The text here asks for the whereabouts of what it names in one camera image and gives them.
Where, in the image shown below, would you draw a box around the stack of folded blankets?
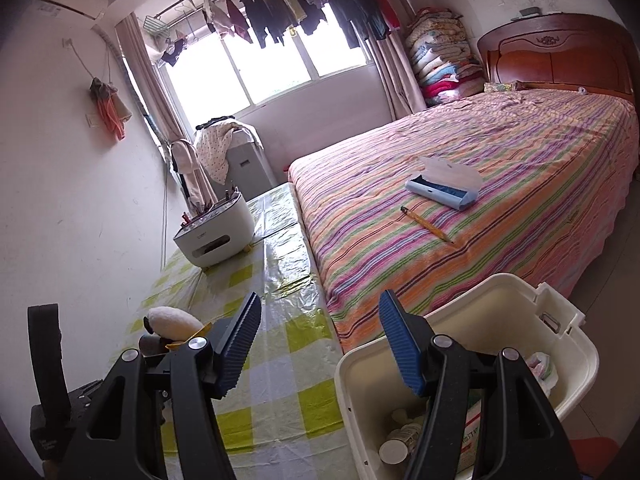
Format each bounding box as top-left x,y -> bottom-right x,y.
404,7 -> 485,107

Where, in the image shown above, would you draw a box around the white black plush toy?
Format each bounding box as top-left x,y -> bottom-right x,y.
141,306 -> 208,350

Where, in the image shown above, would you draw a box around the red plastic stool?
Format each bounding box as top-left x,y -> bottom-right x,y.
565,437 -> 621,480

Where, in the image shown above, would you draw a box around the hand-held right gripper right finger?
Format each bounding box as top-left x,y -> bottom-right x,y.
378,289 -> 583,480

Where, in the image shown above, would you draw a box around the wooden headboard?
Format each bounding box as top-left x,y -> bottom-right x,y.
476,12 -> 636,103

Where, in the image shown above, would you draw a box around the orange and grey hanging cloths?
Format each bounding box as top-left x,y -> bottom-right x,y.
89,76 -> 132,142

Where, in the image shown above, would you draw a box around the brown medicine bottle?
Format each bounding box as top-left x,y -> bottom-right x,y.
139,335 -> 168,357

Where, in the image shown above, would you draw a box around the cream plastic storage bin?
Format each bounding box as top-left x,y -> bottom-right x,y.
334,272 -> 600,480

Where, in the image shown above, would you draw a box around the yellow pencil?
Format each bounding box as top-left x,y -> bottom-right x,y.
400,205 -> 456,246

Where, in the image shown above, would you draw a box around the white desk organizer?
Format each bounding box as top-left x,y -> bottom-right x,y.
172,186 -> 257,268

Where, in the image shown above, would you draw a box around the blue pencil case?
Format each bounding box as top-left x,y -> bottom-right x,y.
404,156 -> 484,211

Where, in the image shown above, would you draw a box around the bed with striped sheet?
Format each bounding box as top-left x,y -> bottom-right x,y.
286,91 -> 640,356

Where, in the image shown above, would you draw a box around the beige hanging garment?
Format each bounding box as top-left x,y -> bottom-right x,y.
169,139 -> 211,211

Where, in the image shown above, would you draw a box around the beige curtain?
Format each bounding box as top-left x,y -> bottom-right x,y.
116,14 -> 187,161
367,35 -> 428,121

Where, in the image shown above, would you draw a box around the thin wall cable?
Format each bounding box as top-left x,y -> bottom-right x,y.
159,160 -> 168,266

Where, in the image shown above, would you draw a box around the small labelled bottle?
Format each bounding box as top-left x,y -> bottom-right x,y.
397,422 -> 425,448

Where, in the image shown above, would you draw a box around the white cap plastic bottle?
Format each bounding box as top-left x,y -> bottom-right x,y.
378,439 -> 410,467

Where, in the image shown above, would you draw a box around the window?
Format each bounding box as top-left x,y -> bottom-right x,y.
157,5 -> 373,108

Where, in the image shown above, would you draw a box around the row of hanging clothes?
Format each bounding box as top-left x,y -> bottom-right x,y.
160,0 -> 441,68

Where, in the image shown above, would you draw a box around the white appliance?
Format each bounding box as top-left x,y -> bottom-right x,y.
225,127 -> 276,196

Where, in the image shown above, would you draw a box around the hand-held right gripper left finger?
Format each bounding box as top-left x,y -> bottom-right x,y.
60,291 -> 263,480

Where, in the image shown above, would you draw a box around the dotted white cloth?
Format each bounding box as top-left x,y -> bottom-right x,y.
194,117 -> 261,186

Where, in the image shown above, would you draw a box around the white paper medicine box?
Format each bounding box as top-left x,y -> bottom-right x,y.
452,395 -> 488,476

